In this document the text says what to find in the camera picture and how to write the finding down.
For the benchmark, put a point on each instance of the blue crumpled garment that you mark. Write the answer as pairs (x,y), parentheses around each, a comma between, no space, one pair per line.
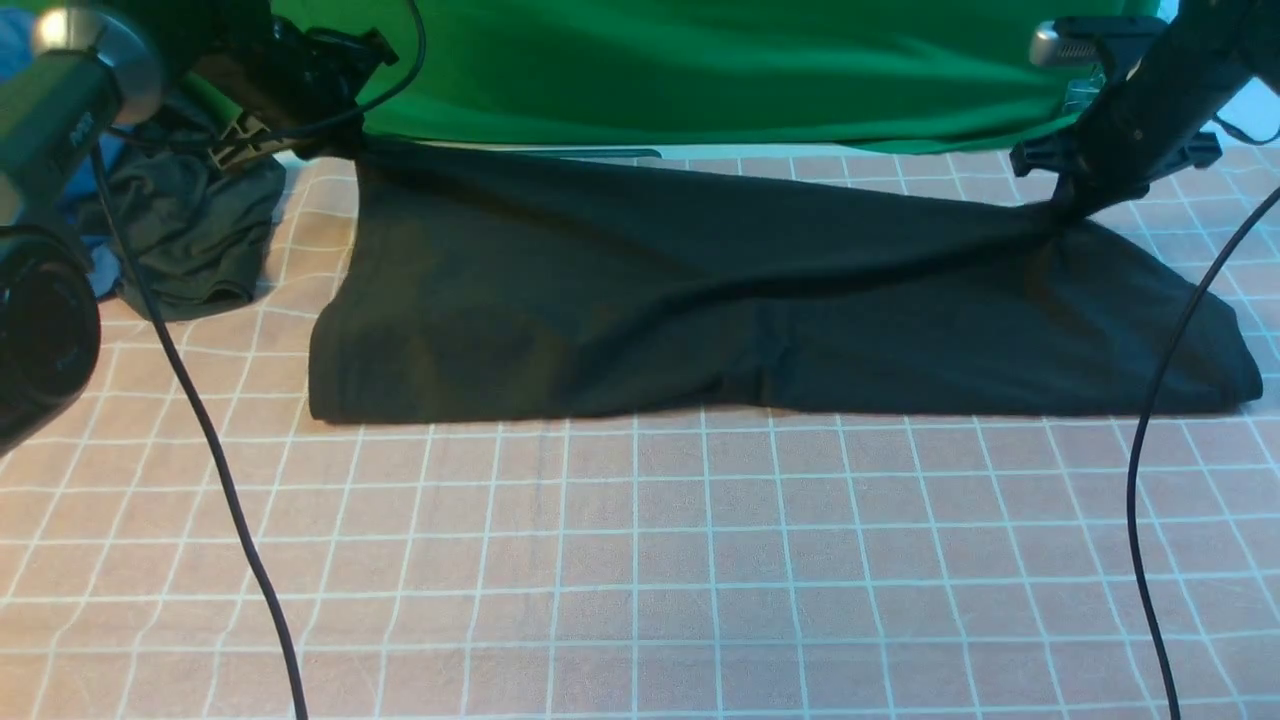
(95,230)

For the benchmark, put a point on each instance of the metal binder clip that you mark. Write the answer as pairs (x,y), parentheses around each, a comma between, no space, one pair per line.
(1079,94)

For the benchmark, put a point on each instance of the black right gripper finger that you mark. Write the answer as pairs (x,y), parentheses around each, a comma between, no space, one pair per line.
(1200,152)
(1056,153)

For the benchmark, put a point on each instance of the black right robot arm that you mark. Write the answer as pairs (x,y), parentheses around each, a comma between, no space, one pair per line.
(1252,26)

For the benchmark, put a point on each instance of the dark gray crumpled garment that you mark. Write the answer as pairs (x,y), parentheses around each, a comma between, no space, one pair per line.
(200,235)

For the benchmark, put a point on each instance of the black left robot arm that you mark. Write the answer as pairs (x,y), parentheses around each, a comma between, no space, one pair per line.
(51,326)

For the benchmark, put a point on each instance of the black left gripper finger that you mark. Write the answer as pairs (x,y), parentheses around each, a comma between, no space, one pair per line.
(244,140)
(366,51)

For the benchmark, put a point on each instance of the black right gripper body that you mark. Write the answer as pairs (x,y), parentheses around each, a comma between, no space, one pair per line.
(1129,135)

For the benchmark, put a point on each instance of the green backdrop cloth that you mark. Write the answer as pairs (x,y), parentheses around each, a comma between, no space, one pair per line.
(919,77)

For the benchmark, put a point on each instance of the dark gray long-sleeve shirt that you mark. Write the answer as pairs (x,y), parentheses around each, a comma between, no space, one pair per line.
(494,286)

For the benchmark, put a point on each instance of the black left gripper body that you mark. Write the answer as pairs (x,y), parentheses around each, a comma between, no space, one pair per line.
(295,94)

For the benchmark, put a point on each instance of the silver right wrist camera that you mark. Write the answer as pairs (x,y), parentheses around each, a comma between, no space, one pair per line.
(1116,43)

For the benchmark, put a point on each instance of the pink checkered tablecloth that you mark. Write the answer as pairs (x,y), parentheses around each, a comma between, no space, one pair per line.
(723,564)

